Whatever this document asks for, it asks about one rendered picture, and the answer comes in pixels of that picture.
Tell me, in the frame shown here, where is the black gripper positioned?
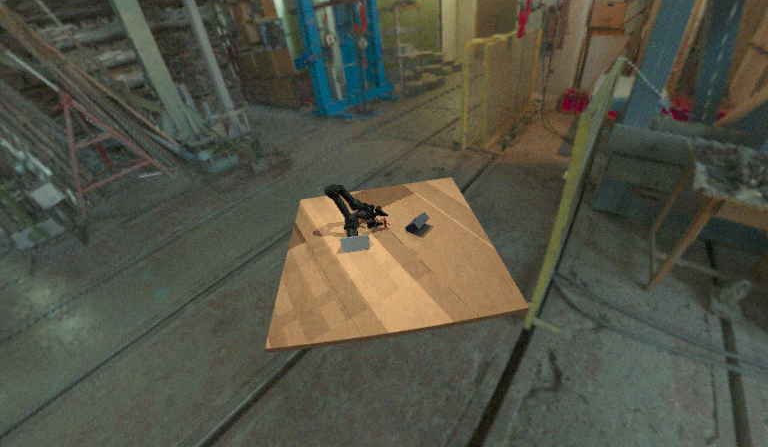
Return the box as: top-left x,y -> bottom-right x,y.
363,206 -> 388,229

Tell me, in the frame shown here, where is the grey sloped panel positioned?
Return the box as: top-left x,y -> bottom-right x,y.
405,212 -> 431,237

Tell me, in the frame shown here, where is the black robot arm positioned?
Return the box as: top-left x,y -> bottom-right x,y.
324,184 -> 375,238

